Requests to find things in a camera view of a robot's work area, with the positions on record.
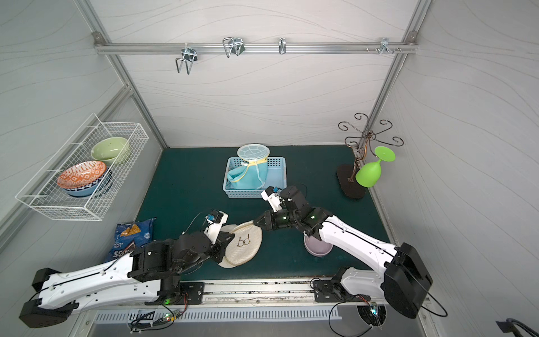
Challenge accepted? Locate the right metal hook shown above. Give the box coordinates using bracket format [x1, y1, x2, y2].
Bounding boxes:
[365, 37, 402, 55]

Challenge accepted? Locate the metal clip hook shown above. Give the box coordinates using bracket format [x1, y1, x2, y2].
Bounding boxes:
[222, 37, 245, 58]

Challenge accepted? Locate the double metal hook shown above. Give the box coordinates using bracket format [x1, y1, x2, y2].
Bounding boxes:
[175, 44, 198, 74]

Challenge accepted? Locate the light blue plastic basket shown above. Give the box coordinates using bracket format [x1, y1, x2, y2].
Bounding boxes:
[223, 157, 287, 199]

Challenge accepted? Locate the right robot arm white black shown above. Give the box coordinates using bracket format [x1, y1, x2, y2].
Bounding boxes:
[254, 186, 433, 319]

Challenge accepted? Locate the blue bowl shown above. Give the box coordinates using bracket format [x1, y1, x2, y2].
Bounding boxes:
[64, 178, 104, 197]

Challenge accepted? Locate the aluminium top rail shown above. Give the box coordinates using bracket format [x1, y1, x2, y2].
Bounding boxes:
[95, 41, 419, 56]

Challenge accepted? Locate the white cable duct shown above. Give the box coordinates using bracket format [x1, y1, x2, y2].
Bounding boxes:
[93, 306, 342, 325]

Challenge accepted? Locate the small metal hook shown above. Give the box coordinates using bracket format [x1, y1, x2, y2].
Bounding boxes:
[278, 37, 286, 55]

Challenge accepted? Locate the green plastic wine glass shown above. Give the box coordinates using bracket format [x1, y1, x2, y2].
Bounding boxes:
[355, 146, 396, 188]

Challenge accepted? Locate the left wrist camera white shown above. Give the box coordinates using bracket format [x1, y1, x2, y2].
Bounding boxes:
[204, 210, 228, 244]

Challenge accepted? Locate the copper wire glass stand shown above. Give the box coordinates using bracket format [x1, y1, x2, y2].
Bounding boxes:
[336, 119, 404, 199]

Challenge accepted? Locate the orange patterned bowl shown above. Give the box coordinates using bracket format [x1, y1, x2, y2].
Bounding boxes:
[57, 160, 107, 189]

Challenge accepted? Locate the white wire wall basket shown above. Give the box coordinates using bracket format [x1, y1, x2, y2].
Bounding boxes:
[15, 115, 149, 221]

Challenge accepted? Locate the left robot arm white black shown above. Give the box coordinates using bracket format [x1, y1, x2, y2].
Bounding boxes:
[19, 232, 234, 329]

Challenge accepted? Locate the green ceramic bowl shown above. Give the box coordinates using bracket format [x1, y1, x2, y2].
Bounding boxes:
[91, 137, 131, 168]

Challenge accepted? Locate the lilac bowl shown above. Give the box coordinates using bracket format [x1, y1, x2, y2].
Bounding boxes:
[303, 235, 334, 257]

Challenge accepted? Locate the teal mesh laundry bag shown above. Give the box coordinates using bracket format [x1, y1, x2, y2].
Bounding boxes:
[227, 143, 270, 190]

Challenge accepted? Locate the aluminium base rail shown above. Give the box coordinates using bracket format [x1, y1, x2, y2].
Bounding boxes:
[83, 275, 431, 308]

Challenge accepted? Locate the cream mesh laundry bag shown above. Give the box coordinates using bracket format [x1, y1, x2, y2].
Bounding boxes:
[219, 220, 262, 269]

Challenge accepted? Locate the blue Doritos chip bag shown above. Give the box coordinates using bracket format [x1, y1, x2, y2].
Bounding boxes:
[105, 218, 156, 262]

